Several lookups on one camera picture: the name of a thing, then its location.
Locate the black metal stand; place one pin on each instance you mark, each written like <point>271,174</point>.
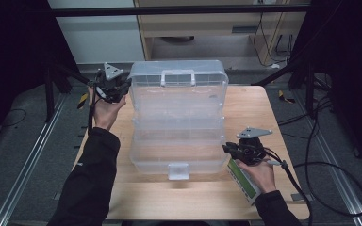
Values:
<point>309,88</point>
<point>48,94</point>

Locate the aluminium floor rail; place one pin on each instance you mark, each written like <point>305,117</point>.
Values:
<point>28,163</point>
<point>336,175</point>

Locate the person's right hand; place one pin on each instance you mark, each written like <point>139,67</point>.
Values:
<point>262,177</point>

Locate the black horizontal frame bar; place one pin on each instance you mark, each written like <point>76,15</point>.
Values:
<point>169,11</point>

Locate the grey metal bracket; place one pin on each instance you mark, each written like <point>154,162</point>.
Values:
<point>300,197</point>

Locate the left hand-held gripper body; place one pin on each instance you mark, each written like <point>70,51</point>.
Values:
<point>108,84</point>

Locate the yellow black tape marker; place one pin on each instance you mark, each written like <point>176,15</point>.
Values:
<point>284,97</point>
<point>82,101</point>

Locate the dark curtain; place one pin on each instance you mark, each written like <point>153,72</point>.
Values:
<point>355,62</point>
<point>9,62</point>

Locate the green and white carton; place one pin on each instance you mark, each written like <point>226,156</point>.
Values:
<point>243,185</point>

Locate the clear plastic tiered storage box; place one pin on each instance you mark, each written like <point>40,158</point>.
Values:
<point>177,125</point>

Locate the person's left hand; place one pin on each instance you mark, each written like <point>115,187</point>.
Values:
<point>106,113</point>

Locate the light wooden desk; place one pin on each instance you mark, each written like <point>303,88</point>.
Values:
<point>201,25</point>

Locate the white cabinet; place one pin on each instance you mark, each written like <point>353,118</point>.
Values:
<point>100,37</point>

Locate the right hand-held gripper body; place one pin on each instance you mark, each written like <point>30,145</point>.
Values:
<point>251,149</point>

